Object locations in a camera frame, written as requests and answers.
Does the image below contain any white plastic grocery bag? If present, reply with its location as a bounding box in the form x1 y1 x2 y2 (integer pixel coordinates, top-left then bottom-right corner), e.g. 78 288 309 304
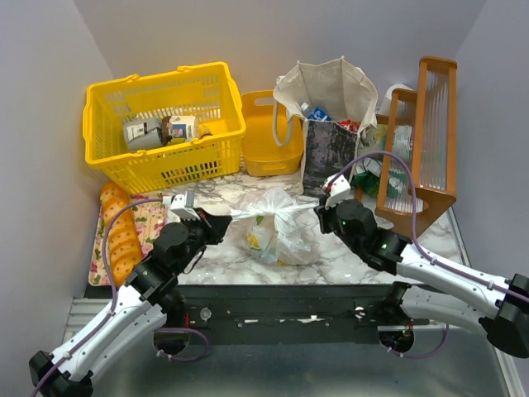
231 187 316 265

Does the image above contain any red snack bag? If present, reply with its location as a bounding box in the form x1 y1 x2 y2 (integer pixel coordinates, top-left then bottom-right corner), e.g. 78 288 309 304
336 120 361 133

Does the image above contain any beige canvas tote bag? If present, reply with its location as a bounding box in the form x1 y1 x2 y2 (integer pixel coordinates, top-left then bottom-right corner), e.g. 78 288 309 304
272 57 378 197

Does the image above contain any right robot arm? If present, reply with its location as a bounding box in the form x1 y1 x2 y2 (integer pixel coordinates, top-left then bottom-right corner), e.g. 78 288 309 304
314 199 528 359

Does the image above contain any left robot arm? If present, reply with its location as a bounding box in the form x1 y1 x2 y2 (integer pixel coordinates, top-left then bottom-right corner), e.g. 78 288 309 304
29 208 232 396

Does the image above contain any floral placemat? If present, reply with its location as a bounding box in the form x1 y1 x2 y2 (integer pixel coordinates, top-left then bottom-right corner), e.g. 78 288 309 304
88 194 165 286

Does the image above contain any green snack bag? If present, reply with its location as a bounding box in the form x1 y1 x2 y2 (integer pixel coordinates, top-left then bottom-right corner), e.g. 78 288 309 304
353 123 392 195

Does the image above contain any baguette bread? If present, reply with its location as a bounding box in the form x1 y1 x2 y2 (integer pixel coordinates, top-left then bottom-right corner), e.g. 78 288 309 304
100 182 143 288

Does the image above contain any yellow plastic tray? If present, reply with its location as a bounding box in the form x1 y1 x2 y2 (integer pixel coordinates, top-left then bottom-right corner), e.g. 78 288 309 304
241 90 304 177

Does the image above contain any wooden rack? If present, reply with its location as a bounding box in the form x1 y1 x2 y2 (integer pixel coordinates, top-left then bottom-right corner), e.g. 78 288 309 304
375 56 457 237

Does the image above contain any milk carton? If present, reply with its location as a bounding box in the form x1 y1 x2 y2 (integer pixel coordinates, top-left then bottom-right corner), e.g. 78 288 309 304
161 115 199 146

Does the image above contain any grey box package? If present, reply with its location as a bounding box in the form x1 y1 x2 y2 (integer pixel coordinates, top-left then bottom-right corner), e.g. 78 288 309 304
122 117 163 152

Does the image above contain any yellow shopping basket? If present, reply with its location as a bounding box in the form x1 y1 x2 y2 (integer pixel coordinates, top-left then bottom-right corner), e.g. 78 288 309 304
83 61 245 194

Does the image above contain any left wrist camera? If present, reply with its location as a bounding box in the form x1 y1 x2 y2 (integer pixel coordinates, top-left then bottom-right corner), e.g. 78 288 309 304
162 191 199 221

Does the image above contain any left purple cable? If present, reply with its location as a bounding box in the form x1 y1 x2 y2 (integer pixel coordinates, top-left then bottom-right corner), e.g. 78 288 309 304
29 197 173 397

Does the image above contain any purple cable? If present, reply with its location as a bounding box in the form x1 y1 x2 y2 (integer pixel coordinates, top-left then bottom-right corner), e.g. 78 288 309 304
29 197 173 397
330 151 529 299

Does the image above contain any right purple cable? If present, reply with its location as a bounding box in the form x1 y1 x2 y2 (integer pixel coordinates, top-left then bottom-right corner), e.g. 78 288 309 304
330 151 529 299

